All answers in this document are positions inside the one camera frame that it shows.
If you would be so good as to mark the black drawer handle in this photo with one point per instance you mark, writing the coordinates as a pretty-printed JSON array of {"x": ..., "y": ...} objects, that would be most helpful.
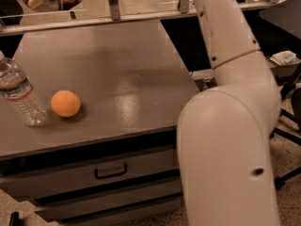
[{"x": 110, "y": 173}]

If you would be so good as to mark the orange fruit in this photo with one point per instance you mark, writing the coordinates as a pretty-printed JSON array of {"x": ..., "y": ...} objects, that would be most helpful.
[{"x": 65, "y": 103}]

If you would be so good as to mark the clear plastic water bottle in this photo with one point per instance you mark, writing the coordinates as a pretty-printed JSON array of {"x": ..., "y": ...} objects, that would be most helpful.
[{"x": 16, "y": 89}]

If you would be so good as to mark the grey drawer cabinet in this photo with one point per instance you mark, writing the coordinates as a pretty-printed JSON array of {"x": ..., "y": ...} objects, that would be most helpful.
[{"x": 132, "y": 85}]

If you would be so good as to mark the small white box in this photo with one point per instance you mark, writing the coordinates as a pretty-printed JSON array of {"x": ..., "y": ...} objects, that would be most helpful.
[{"x": 283, "y": 58}]

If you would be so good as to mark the metal railing frame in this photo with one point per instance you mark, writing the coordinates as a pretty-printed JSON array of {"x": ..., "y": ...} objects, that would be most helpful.
[{"x": 49, "y": 15}]

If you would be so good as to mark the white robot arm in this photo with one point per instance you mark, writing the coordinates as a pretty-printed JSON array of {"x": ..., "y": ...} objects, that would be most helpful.
[{"x": 223, "y": 133}]

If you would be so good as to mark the black object on floor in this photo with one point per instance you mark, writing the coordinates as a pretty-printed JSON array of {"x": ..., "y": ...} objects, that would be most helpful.
[{"x": 14, "y": 219}]

